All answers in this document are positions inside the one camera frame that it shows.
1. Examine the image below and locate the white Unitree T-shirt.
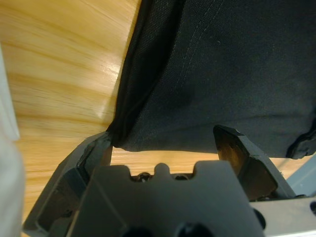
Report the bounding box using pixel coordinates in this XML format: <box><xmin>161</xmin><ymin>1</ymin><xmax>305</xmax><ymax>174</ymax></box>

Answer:
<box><xmin>0</xmin><ymin>44</ymin><xmax>26</xmax><ymax>237</ymax></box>

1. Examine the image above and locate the black Unitree polo shirt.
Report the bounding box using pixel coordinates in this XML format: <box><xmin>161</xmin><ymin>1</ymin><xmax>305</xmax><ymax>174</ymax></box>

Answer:
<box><xmin>106</xmin><ymin>0</ymin><xmax>316</xmax><ymax>159</ymax></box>

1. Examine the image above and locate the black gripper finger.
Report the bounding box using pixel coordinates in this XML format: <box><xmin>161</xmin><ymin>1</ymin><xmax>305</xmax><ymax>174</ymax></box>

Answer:
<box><xmin>23</xmin><ymin>130</ymin><xmax>114</xmax><ymax>234</ymax></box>
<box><xmin>213</xmin><ymin>124</ymin><xmax>297</xmax><ymax>202</ymax></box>

